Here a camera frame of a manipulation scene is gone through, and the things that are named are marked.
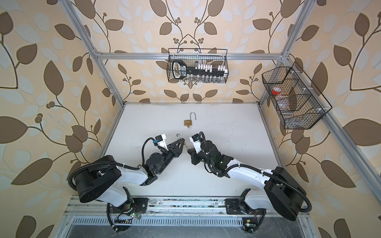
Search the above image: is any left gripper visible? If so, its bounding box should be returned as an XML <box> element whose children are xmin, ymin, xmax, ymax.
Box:
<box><xmin>157</xmin><ymin>138</ymin><xmax>184</xmax><ymax>176</ymax></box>

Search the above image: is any large brass padlock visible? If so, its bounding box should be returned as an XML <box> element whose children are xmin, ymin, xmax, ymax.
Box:
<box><xmin>184</xmin><ymin>112</ymin><xmax>196</xmax><ymax>127</ymax></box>

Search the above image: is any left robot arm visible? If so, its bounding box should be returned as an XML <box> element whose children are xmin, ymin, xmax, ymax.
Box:
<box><xmin>67</xmin><ymin>134</ymin><xmax>185</xmax><ymax>207</ymax></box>

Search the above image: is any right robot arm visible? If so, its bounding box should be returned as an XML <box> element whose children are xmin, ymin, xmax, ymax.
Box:
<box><xmin>188</xmin><ymin>140</ymin><xmax>313</xmax><ymax>221</ymax></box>

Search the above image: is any black socket set holder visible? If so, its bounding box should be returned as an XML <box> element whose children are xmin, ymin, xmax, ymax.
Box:
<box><xmin>170</xmin><ymin>59</ymin><xmax>229</xmax><ymax>80</ymax></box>

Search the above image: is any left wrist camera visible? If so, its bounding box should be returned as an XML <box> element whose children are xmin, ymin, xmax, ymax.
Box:
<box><xmin>154</xmin><ymin>134</ymin><xmax>168</xmax><ymax>150</ymax></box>

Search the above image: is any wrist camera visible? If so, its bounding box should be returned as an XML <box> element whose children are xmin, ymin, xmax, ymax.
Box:
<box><xmin>190</xmin><ymin>132</ymin><xmax>206</xmax><ymax>154</ymax></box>
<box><xmin>154</xmin><ymin>134</ymin><xmax>168</xmax><ymax>150</ymax></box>

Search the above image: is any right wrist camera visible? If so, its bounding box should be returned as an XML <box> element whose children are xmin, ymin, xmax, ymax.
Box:
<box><xmin>190</xmin><ymin>132</ymin><xmax>206</xmax><ymax>154</ymax></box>

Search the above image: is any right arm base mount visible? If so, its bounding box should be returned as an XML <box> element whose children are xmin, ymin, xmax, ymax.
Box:
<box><xmin>225</xmin><ymin>198</ymin><xmax>257</xmax><ymax>215</ymax></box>

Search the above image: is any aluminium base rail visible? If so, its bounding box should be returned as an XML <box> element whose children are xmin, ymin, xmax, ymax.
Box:
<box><xmin>63</xmin><ymin>196</ymin><xmax>310</xmax><ymax>216</ymax></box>

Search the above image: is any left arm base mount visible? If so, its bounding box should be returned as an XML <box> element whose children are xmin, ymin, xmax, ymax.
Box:
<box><xmin>107</xmin><ymin>197</ymin><xmax>149</xmax><ymax>214</ymax></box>

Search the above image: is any back wire basket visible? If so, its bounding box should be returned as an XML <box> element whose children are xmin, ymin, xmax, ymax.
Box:
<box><xmin>167</xmin><ymin>47</ymin><xmax>229</xmax><ymax>84</ymax></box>

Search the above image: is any wire basket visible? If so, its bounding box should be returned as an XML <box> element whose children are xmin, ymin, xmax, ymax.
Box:
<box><xmin>167</xmin><ymin>47</ymin><xmax>229</xmax><ymax>84</ymax></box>
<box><xmin>262</xmin><ymin>62</ymin><xmax>332</xmax><ymax>130</ymax></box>

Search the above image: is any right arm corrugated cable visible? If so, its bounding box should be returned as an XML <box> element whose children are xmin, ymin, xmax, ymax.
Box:
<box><xmin>197</xmin><ymin>131</ymin><xmax>312</xmax><ymax>212</ymax></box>

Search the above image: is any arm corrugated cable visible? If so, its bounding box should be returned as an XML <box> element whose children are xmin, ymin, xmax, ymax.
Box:
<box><xmin>67</xmin><ymin>136</ymin><xmax>157</xmax><ymax>191</ymax></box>
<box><xmin>197</xmin><ymin>131</ymin><xmax>312</xmax><ymax>212</ymax></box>

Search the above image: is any right wire basket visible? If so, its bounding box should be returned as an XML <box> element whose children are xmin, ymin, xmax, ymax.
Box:
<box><xmin>262</xmin><ymin>62</ymin><xmax>332</xmax><ymax>130</ymax></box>

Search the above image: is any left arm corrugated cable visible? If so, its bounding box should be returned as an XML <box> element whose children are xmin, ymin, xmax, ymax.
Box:
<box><xmin>67</xmin><ymin>136</ymin><xmax>157</xmax><ymax>191</ymax></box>

